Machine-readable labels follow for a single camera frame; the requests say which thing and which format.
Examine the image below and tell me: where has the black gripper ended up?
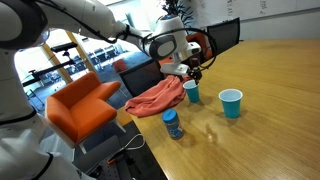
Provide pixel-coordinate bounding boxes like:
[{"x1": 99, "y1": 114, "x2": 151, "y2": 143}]
[{"x1": 186, "y1": 64, "x2": 204, "y2": 85}]

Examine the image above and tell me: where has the blue plastic cup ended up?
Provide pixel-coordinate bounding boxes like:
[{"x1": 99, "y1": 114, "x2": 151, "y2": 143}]
[
  {"x1": 182, "y1": 79, "x2": 201, "y2": 104},
  {"x1": 218, "y1": 88, "x2": 244, "y2": 120}
]

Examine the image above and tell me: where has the orange cloth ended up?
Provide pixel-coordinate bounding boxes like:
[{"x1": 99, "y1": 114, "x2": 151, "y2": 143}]
[{"x1": 124, "y1": 74, "x2": 193, "y2": 119}]

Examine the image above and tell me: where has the blue lidded jar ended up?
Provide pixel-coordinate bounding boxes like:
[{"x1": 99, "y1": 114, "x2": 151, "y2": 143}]
[{"x1": 161, "y1": 108, "x2": 185, "y2": 141}]

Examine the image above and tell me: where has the black office chair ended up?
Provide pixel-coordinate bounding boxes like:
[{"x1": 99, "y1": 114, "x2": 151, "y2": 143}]
[
  {"x1": 206, "y1": 17, "x2": 241, "y2": 58},
  {"x1": 119, "y1": 59, "x2": 166, "y2": 99}
]

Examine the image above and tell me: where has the green potted plant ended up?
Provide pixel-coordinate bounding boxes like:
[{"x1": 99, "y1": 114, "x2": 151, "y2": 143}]
[{"x1": 159, "y1": 0, "x2": 195, "y2": 30}]

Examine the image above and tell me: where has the small red chair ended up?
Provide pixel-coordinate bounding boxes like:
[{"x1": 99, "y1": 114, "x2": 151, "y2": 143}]
[{"x1": 112, "y1": 58, "x2": 130, "y2": 74}]

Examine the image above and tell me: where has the orange armchair white shell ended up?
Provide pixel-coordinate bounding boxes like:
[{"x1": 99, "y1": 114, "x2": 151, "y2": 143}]
[{"x1": 44, "y1": 71, "x2": 123, "y2": 150}]

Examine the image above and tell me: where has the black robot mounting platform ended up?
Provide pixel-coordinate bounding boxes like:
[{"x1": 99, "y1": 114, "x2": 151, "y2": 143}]
[{"x1": 74, "y1": 146, "x2": 168, "y2": 180}]

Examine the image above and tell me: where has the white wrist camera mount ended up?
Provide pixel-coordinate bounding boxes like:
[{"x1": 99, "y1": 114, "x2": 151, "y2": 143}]
[{"x1": 159, "y1": 61, "x2": 191, "y2": 77}]

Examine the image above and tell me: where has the white floor cable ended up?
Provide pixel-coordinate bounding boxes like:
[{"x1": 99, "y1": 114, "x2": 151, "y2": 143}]
[{"x1": 122, "y1": 133, "x2": 147, "y2": 152}]

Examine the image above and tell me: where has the wall whiteboard with writing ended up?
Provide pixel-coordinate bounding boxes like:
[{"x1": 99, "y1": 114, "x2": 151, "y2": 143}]
[{"x1": 199, "y1": 0, "x2": 320, "y2": 22}]

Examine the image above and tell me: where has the clamp with orange handle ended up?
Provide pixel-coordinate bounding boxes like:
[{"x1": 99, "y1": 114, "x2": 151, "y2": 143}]
[{"x1": 105, "y1": 155, "x2": 134, "y2": 168}]

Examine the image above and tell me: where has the black camera stand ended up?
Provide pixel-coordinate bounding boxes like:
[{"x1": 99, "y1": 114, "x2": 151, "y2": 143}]
[{"x1": 21, "y1": 41, "x2": 80, "y2": 88}]

